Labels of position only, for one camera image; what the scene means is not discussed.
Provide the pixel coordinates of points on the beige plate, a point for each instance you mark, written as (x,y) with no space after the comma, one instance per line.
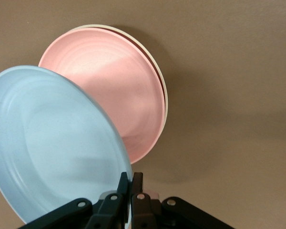
(164,95)

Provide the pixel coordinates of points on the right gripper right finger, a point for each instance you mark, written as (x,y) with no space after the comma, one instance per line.
(157,212)

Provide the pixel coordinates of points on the blue plate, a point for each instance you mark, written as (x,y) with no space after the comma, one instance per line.
(52,143)

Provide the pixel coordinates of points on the pink plate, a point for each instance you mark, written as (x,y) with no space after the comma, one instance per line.
(114,83)

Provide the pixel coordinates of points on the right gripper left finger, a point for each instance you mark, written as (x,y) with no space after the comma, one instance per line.
(102,210)

